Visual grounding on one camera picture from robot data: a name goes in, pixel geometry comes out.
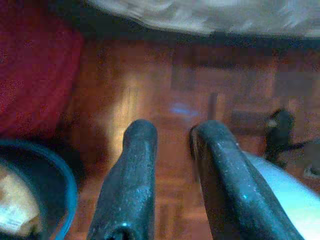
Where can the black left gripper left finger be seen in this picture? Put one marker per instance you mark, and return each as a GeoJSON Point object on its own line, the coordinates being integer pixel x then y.
{"type": "Point", "coordinates": [130, 180]}

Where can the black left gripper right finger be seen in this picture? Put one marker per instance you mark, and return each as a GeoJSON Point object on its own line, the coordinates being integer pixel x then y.
{"type": "Point", "coordinates": [230, 180]}

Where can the black round waste bin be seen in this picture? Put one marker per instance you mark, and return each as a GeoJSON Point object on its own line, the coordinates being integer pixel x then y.
{"type": "Point", "coordinates": [62, 180]}

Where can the red covered mattress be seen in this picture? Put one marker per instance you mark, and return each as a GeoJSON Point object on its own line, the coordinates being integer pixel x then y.
{"type": "Point", "coordinates": [37, 75]}

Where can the floral bedspread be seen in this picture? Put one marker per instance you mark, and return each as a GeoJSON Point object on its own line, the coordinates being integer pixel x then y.
{"type": "Point", "coordinates": [200, 15]}

